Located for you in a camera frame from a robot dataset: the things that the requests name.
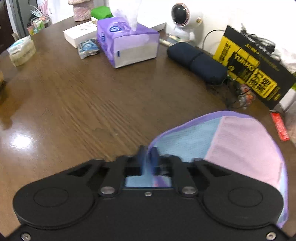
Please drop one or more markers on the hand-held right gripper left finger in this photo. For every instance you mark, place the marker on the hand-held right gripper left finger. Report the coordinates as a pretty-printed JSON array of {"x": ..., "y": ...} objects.
[{"x": 142, "y": 158}]

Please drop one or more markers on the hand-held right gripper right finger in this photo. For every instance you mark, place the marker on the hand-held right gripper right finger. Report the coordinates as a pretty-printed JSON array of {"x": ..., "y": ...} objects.
[{"x": 154, "y": 158}]

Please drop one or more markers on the pastel pink purple blue garment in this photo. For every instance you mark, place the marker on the pastel pink purple blue garment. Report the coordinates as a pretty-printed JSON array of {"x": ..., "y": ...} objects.
[{"x": 242, "y": 150}]

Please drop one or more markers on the dark blue pouch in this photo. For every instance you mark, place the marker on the dark blue pouch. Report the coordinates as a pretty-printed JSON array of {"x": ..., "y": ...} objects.
[{"x": 196, "y": 60}]

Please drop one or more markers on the purple tissue box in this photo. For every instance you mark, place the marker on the purple tissue box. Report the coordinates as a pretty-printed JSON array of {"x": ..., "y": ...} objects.
[{"x": 129, "y": 51}]

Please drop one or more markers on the colourful candy wrappers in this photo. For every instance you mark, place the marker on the colourful candy wrappers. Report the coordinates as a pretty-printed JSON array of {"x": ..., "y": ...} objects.
[{"x": 245, "y": 95}]

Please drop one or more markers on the blue wipes packet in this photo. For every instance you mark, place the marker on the blue wipes packet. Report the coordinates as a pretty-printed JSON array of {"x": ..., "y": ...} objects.
[{"x": 89, "y": 48}]

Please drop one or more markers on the red lighter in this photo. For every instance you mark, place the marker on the red lighter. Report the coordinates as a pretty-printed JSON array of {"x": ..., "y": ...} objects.
[{"x": 279, "y": 126}]

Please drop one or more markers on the white slab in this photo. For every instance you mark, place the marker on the white slab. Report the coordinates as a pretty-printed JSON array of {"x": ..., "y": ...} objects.
[{"x": 157, "y": 26}]

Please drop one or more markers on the black yellow cardboard box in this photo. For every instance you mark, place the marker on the black yellow cardboard box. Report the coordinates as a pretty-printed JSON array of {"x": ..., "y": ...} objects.
[{"x": 254, "y": 69}]

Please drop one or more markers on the white flat box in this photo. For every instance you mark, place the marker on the white flat box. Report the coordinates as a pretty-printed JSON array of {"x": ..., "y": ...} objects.
[{"x": 76, "y": 33}]

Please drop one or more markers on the white tissue sheet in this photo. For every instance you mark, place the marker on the white tissue sheet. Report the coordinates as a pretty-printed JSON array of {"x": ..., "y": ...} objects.
[{"x": 126, "y": 14}]

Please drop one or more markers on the green box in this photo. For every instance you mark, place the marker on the green box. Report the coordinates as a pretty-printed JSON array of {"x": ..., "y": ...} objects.
[{"x": 101, "y": 11}]

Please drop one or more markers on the green yellow packet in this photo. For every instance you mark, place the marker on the green yellow packet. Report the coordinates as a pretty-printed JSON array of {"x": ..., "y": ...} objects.
[{"x": 294, "y": 86}]

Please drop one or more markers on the pink stone vase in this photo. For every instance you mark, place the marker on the pink stone vase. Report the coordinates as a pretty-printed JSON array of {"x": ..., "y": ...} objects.
[{"x": 83, "y": 11}]

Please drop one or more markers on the white wipes packet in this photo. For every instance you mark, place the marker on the white wipes packet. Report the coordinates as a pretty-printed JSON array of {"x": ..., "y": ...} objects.
[{"x": 22, "y": 51}]

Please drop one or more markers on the white plastic bag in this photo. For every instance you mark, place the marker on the white plastic bag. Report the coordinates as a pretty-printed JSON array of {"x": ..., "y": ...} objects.
[{"x": 285, "y": 60}]

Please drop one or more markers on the shelf of colourful items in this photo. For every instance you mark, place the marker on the shelf of colourful items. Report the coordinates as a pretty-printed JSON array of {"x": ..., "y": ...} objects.
[{"x": 39, "y": 20}]

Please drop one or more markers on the dark cabinet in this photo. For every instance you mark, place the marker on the dark cabinet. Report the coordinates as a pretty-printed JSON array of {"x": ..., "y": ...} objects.
[{"x": 11, "y": 20}]

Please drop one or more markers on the white round camera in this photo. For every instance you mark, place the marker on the white round camera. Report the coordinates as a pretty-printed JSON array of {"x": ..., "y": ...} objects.
[{"x": 182, "y": 14}]

